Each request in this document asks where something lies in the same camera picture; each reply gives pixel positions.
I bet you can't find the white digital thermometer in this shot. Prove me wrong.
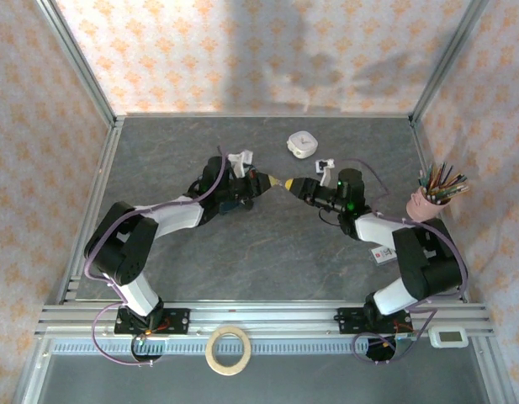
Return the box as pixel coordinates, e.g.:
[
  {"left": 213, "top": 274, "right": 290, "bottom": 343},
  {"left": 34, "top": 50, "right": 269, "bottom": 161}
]
[{"left": 427, "top": 327, "right": 470, "bottom": 349}]

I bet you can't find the aluminium frame side rail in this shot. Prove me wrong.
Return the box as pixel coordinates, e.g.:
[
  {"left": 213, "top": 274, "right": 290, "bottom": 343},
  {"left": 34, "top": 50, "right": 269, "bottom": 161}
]
[
  {"left": 13, "top": 117, "right": 126, "bottom": 404},
  {"left": 409, "top": 117, "right": 517, "bottom": 404}
]

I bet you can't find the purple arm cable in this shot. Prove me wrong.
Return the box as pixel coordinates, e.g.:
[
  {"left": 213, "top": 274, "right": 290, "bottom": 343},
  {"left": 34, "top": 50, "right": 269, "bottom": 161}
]
[
  {"left": 82, "top": 145, "right": 226, "bottom": 368},
  {"left": 345, "top": 157, "right": 470, "bottom": 366}
]

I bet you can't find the aluminium frame post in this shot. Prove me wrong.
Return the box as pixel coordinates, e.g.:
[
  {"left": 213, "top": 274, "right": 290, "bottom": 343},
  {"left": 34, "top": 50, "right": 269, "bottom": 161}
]
[
  {"left": 409, "top": 0, "right": 491, "bottom": 124},
  {"left": 34, "top": 0, "right": 118, "bottom": 128}
]

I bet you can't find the pink pencil cup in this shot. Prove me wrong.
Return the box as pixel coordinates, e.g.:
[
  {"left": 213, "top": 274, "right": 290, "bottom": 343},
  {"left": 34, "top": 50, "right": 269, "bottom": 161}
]
[{"left": 405, "top": 186, "right": 452, "bottom": 225}]

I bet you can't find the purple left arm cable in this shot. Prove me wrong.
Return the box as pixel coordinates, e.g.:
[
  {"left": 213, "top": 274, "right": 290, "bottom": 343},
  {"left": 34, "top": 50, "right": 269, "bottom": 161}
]
[{"left": 82, "top": 145, "right": 226, "bottom": 368}]

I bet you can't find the white card with red logo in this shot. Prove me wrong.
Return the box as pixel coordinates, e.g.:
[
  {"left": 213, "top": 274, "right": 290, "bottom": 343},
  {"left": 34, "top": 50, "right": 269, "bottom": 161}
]
[{"left": 369, "top": 246, "right": 397, "bottom": 267}]

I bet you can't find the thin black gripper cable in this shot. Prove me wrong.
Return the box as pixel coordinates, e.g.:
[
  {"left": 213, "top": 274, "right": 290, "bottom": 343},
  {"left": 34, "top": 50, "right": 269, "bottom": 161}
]
[{"left": 318, "top": 207, "right": 342, "bottom": 227}]

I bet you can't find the green circuit board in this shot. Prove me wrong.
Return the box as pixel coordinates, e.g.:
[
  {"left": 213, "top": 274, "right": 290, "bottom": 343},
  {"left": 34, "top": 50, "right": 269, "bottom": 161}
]
[{"left": 392, "top": 332, "right": 418, "bottom": 359}]

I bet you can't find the small white square clock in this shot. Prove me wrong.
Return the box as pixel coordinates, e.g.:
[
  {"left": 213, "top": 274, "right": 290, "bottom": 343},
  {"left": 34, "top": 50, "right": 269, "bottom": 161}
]
[{"left": 285, "top": 130, "right": 320, "bottom": 162}]

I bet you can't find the grey slotted cable duct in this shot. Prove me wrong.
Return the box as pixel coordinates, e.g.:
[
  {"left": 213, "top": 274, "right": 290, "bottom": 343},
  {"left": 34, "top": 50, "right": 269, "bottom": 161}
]
[{"left": 51, "top": 339, "right": 479, "bottom": 355}]

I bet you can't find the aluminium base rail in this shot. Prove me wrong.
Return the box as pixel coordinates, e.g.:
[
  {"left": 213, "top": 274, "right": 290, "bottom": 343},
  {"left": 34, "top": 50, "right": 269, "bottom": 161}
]
[{"left": 37, "top": 300, "right": 494, "bottom": 338}]

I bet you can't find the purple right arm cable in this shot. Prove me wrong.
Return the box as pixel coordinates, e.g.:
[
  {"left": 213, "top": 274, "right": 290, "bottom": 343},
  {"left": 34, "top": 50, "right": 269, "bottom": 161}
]
[{"left": 345, "top": 157, "right": 470, "bottom": 366}]

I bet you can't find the beige tape roll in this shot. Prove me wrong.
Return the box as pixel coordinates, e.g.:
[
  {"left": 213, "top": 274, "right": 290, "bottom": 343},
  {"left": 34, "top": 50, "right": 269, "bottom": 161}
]
[{"left": 204, "top": 326, "right": 254, "bottom": 376}]

